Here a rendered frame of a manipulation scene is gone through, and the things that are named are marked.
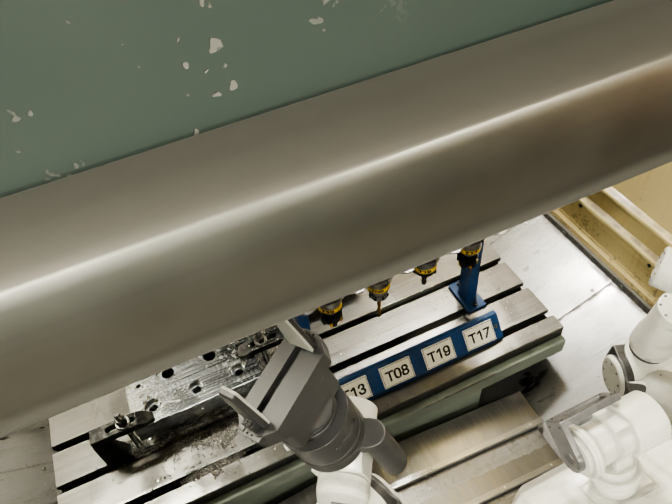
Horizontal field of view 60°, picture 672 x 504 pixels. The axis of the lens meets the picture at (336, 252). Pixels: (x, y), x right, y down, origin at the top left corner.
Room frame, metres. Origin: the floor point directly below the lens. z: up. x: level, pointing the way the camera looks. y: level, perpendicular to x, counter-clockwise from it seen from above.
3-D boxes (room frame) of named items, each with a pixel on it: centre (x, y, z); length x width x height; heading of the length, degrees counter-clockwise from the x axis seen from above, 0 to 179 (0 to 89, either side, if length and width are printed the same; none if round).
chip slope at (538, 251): (0.95, -0.35, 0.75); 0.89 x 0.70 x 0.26; 19
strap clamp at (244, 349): (0.77, 0.19, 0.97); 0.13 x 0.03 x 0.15; 109
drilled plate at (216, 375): (0.75, 0.37, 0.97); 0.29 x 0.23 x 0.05; 109
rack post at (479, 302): (0.91, -0.32, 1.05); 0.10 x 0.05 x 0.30; 19
